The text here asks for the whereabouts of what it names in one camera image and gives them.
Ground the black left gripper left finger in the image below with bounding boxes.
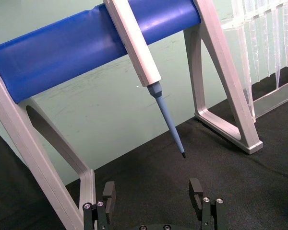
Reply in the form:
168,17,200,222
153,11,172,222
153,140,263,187
83,181,117,230

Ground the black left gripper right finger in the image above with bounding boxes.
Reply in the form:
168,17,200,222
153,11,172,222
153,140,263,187
189,178,225,230

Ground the black table cloth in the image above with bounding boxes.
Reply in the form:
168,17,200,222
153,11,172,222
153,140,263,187
0,92,288,230

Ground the grey pipette with blue tip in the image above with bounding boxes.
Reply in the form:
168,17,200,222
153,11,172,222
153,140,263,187
102,0,187,160

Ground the grey stand with blue bar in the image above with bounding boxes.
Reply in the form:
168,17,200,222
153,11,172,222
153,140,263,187
0,0,264,230

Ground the clear plastic rack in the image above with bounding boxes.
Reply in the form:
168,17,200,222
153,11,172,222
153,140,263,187
219,0,288,123

